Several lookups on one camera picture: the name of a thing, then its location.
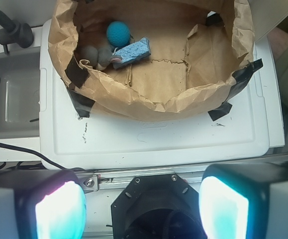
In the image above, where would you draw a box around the black tape front left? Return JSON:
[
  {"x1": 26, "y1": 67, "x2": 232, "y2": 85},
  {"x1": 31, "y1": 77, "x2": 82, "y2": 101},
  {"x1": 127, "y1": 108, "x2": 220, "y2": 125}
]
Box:
[{"x1": 67, "y1": 89, "x2": 95, "y2": 118}]

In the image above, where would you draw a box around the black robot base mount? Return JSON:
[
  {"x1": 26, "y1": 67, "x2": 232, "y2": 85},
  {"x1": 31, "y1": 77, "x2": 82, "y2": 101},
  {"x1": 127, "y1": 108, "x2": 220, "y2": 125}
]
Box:
[{"x1": 111, "y1": 174, "x2": 207, "y2": 239}]

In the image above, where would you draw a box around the black tape right rim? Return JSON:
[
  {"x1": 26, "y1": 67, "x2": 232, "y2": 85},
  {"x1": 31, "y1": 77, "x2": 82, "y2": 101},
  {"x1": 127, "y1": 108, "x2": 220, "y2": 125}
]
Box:
[{"x1": 226, "y1": 59, "x2": 263, "y2": 101}]

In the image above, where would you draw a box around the black tape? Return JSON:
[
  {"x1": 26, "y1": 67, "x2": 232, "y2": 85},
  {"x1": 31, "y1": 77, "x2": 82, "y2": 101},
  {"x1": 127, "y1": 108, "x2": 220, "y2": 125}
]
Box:
[
  {"x1": 65, "y1": 55, "x2": 89, "y2": 89},
  {"x1": 207, "y1": 102, "x2": 232, "y2": 121},
  {"x1": 67, "y1": 89, "x2": 95, "y2": 118}
]

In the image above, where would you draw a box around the brown paper bag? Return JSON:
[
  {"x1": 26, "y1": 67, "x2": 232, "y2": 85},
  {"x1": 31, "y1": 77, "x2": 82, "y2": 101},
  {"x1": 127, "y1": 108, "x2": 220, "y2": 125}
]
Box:
[{"x1": 48, "y1": 0, "x2": 255, "y2": 121}]

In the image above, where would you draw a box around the grey round wood chip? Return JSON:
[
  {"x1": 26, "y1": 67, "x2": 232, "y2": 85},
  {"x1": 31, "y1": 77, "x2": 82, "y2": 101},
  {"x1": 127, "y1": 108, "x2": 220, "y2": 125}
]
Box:
[{"x1": 79, "y1": 45, "x2": 98, "y2": 67}]

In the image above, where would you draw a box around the black cable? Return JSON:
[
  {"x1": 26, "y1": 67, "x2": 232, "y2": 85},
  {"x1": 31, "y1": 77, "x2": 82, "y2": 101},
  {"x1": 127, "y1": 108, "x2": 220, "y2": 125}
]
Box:
[{"x1": 0, "y1": 139, "x2": 85, "y2": 172}]

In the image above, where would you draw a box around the black tape inner left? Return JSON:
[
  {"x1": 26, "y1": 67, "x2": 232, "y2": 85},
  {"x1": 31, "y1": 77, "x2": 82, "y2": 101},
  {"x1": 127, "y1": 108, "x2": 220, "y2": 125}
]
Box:
[{"x1": 65, "y1": 55, "x2": 89, "y2": 89}]

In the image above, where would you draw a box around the aluminium frame rail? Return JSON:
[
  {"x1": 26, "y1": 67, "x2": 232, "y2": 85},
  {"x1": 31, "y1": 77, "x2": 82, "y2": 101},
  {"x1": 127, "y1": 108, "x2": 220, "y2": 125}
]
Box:
[{"x1": 76, "y1": 164, "x2": 208, "y2": 193}]

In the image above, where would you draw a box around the black faucet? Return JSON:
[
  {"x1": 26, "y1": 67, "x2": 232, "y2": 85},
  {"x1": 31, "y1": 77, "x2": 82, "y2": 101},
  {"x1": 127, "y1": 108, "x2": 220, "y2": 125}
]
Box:
[{"x1": 0, "y1": 8, "x2": 34, "y2": 89}]

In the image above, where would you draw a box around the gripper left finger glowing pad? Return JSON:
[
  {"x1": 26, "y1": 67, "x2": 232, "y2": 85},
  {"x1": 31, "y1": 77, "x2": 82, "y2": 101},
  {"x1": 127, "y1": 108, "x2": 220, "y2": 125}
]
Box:
[{"x1": 0, "y1": 170, "x2": 87, "y2": 239}]

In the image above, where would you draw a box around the black tape front right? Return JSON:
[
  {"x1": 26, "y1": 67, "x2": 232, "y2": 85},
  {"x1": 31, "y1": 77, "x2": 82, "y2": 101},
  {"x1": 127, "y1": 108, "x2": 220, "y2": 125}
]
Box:
[{"x1": 207, "y1": 102, "x2": 232, "y2": 121}]

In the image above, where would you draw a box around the blue foam ball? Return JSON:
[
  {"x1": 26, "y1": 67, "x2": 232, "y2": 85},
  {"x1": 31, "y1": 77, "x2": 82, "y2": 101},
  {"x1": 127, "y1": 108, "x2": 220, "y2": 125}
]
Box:
[{"x1": 106, "y1": 21, "x2": 130, "y2": 47}]

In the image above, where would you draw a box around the blue sponge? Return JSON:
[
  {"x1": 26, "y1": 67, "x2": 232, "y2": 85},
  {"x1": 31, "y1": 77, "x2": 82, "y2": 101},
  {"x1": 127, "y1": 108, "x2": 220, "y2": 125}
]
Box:
[{"x1": 113, "y1": 37, "x2": 151, "y2": 69}]

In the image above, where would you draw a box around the grey sink basin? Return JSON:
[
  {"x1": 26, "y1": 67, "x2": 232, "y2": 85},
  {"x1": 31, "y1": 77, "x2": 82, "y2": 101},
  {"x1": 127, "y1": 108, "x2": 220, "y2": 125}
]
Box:
[{"x1": 0, "y1": 47, "x2": 40, "y2": 139}]

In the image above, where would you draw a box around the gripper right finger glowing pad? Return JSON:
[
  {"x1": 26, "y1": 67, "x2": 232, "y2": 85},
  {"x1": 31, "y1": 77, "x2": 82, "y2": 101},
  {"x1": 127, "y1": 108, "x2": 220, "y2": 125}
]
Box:
[{"x1": 199, "y1": 163, "x2": 288, "y2": 239}]

